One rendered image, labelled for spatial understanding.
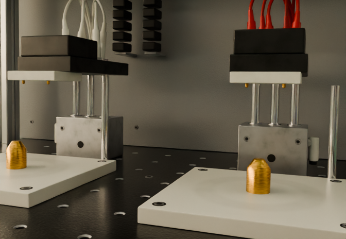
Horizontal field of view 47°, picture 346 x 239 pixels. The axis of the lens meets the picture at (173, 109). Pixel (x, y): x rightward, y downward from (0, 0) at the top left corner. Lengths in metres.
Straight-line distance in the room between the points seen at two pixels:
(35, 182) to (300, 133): 0.27
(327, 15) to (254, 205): 0.35
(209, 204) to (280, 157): 0.17
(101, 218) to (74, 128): 0.25
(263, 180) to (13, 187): 0.20
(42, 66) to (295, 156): 0.29
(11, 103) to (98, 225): 0.43
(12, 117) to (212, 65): 0.34
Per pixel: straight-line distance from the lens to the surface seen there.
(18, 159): 0.43
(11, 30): 0.71
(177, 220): 0.28
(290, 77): 0.35
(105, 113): 0.46
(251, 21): 0.46
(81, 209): 0.33
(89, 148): 0.53
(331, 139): 0.40
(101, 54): 0.54
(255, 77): 0.35
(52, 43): 0.46
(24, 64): 0.48
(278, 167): 0.46
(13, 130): 0.71
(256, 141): 0.46
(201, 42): 0.60
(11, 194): 0.35
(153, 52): 0.58
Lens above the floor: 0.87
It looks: 3 degrees down
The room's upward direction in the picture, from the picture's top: 1 degrees clockwise
